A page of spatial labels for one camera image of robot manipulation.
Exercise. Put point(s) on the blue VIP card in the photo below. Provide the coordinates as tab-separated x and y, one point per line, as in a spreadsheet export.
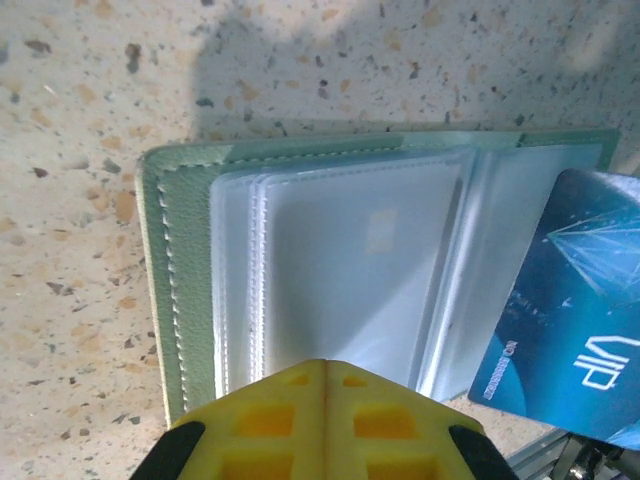
575	300

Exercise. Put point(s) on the green leather card holder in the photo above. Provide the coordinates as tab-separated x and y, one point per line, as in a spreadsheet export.
185	250

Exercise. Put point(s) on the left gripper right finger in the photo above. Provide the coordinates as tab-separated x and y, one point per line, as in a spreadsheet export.
385	430

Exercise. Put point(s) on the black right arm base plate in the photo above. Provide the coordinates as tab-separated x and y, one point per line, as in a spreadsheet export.
590	465

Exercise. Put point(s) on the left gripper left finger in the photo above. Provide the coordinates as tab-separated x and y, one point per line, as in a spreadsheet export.
270	425

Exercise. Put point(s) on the aluminium table rail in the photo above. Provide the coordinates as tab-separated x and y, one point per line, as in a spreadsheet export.
537	460

